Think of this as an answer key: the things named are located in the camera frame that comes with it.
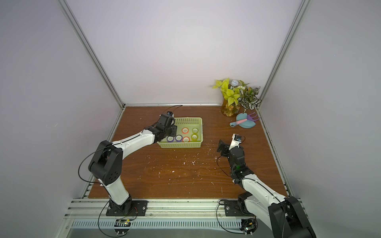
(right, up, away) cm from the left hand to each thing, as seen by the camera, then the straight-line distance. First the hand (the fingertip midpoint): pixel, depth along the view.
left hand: (175, 127), depth 94 cm
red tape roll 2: (+6, -3, +10) cm, 12 cm away
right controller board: (+39, -46, -24) cm, 65 cm away
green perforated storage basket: (+9, -5, +9) cm, 14 cm away
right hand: (+32, -7, -9) cm, 34 cm away
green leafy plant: (+41, +23, +1) cm, 47 cm away
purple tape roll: (+2, -8, +6) cm, 10 cm away
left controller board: (-24, -48, -22) cm, 58 cm away
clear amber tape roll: (+13, -3, +10) cm, 16 cm away
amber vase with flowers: (+39, +11, +16) cm, 44 cm away
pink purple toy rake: (+55, +6, +19) cm, 59 cm away
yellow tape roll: (+13, -8, +7) cm, 16 cm away
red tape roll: (+7, -9, +5) cm, 12 cm away
